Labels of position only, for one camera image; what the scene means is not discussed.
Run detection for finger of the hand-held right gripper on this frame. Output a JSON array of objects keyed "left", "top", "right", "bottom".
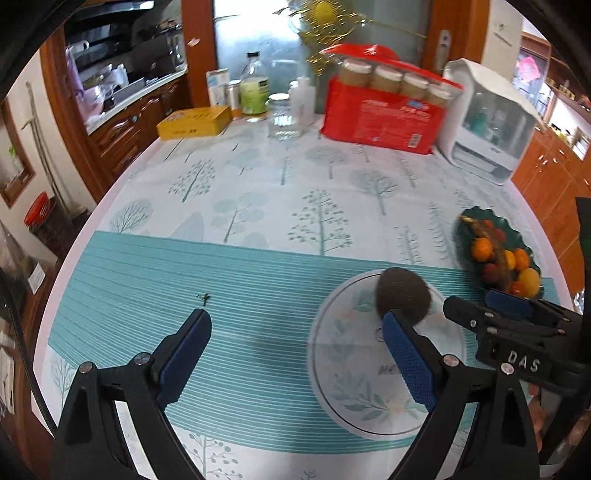
[
  {"left": 443, "top": 295, "right": 532, "bottom": 330},
  {"left": 485, "top": 289, "right": 544, "bottom": 320}
]

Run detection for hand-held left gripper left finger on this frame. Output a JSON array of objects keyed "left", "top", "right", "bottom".
[{"left": 51, "top": 308, "right": 213, "bottom": 480}]

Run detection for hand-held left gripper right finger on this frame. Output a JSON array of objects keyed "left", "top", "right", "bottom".
[{"left": 381, "top": 310, "right": 543, "bottom": 480}]

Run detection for white floral plate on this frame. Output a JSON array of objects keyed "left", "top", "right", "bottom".
[{"left": 307, "top": 270, "right": 467, "bottom": 438}]

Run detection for large orange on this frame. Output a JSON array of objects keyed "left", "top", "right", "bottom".
[{"left": 471, "top": 237, "right": 496, "bottom": 263}]

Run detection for brown fuzzy kiwi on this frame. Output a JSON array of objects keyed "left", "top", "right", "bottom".
[{"left": 375, "top": 268, "right": 432, "bottom": 326}]

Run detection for dark green scalloped plate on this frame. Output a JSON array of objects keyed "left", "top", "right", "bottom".
[{"left": 455, "top": 207, "right": 546, "bottom": 301}]

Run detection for person's right hand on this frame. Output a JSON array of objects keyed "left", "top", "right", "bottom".
[{"left": 527, "top": 385, "right": 549, "bottom": 445}]

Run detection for yellow orange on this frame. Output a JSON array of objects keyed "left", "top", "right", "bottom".
[{"left": 517, "top": 268, "right": 541, "bottom": 298}]

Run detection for dark brown fruit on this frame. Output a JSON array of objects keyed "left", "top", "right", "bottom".
[{"left": 465, "top": 217, "right": 497, "bottom": 238}]

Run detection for tree print tablecloth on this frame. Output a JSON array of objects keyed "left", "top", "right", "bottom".
[{"left": 32, "top": 117, "right": 583, "bottom": 480}]

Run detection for red carton box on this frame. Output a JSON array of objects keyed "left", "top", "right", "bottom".
[{"left": 320, "top": 44, "right": 465, "bottom": 155}]

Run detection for white countertop appliance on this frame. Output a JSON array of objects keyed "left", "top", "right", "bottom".
[{"left": 436, "top": 59, "right": 546, "bottom": 186}]

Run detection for wooden shelf unit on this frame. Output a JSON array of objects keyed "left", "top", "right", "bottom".
[{"left": 545, "top": 32, "right": 591, "bottom": 158}]

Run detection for glass jar with white lid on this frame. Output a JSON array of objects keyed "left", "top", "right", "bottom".
[
  {"left": 339, "top": 58, "right": 372, "bottom": 88},
  {"left": 372, "top": 65, "right": 402, "bottom": 93},
  {"left": 402, "top": 71, "right": 430, "bottom": 100},
  {"left": 427, "top": 83, "right": 452, "bottom": 107}
]

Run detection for wooden kitchen base cabinets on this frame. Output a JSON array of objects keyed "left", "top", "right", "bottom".
[{"left": 85, "top": 69, "right": 192, "bottom": 185}]

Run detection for yellow flat box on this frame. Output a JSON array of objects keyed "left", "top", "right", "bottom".
[{"left": 156, "top": 105, "right": 232, "bottom": 140}]

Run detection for empty clear glass jar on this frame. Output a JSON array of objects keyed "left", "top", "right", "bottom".
[{"left": 266, "top": 93, "right": 303, "bottom": 141}]

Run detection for white plastic bottle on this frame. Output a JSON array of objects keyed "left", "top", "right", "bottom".
[{"left": 288, "top": 78, "right": 317, "bottom": 125}]

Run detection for clear bottle with green label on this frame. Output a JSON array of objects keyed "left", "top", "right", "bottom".
[{"left": 239, "top": 51, "right": 271, "bottom": 123}]

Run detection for small white blue carton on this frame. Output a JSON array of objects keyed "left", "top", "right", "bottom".
[{"left": 205, "top": 68, "right": 230, "bottom": 109}]

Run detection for tall clear glass container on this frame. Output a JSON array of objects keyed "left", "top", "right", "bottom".
[{"left": 270, "top": 59, "right": 296, "bottom": 95}]

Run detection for black range hood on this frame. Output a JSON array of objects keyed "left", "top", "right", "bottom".
[{"left": 65, "top": 0, "right": 155, "bottom": 24}]

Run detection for wooden cabinets with handles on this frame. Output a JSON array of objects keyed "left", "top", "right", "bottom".
[{"left": 510, "top": 124, "right": 591, "bottom": 278}]

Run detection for pink wall decoration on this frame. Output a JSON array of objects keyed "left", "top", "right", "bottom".
[{"left": 515, "top": 53, "right": 546, "bottom": 86}]

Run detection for gold wire ornament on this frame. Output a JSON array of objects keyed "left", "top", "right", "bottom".
[{"left": 274, "top": 0, "right": 428, "bottom": 77}]

